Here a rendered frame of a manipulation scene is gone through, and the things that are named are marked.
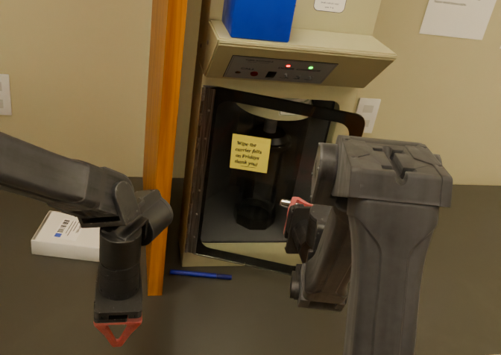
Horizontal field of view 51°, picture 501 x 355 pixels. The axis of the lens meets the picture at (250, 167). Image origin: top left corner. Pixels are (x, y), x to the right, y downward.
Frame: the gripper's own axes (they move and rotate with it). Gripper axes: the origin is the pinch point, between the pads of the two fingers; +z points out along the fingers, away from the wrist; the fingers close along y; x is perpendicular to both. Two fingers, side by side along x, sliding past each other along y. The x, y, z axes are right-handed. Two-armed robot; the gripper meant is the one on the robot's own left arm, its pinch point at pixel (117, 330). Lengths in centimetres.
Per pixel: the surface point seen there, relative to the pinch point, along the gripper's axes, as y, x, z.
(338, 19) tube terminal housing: 33, -39, -44
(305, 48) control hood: 22, -29, -41
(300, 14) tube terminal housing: 33, -31, -44
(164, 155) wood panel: 24.2, -7.5, -18.2
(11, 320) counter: 18.6, 19.5, 15.8
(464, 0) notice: 76, -93, -43
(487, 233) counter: 45, -104, 16
